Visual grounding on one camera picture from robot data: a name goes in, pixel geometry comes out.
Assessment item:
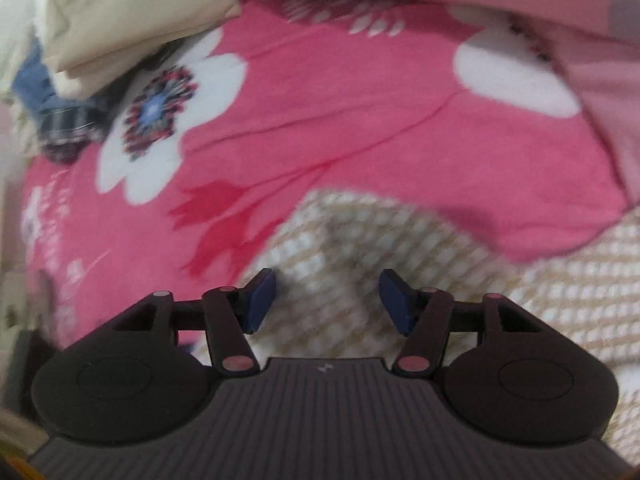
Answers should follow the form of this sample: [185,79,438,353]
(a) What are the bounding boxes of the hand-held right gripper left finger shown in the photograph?
[111,268,278,377]

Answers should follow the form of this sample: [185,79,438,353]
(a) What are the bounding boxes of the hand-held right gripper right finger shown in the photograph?
[378,268,544,377]

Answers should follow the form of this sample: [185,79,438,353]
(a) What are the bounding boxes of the beige checked knit coat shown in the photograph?
[192,187,640,466]

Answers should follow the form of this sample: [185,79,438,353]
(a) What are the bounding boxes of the blue plaid clothes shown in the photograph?
[12,40,176,163]

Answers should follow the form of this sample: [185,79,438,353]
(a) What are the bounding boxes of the pink floral bed sheet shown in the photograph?
[0,0,632,356]

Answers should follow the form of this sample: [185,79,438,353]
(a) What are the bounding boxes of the beige folded garment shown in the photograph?
[35,0,243,100]

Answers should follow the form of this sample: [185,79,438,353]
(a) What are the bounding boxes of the cream folded garment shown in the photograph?
[0,0,56,106]

